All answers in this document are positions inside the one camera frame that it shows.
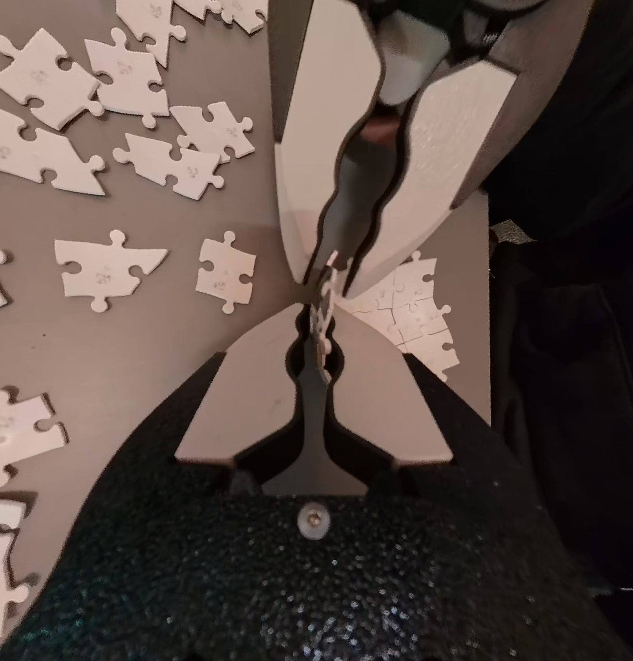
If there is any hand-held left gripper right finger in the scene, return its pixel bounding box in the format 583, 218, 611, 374
323, 309, 455, 487

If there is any person's black clothing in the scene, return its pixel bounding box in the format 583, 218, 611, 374
489, 0, 633, 661

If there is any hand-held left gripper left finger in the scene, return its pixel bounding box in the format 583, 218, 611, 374
174, 304, 309, 484

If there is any bowl-shaped assembled puzzle section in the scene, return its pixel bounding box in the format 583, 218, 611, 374
308, 250, 461, 383

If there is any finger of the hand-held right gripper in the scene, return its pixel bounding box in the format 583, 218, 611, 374
341, 59, 519, 301
273, 0, 388, 285

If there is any scatter of white pieces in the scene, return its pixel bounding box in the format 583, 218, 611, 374
0, 0, 270, 641

